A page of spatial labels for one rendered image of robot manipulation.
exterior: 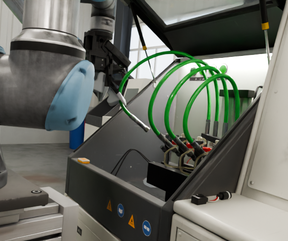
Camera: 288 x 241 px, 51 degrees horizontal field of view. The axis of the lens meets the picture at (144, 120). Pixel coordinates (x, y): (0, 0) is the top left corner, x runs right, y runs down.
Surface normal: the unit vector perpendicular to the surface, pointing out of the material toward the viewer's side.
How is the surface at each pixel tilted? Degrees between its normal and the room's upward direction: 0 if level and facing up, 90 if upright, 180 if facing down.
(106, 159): 90
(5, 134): 90
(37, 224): 90
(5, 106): 115
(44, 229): 90
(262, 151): 76
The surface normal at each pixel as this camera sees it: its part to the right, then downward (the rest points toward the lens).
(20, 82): -0.11, -0.07
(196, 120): -0.83, -0.04
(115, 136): 0.56, 0.10
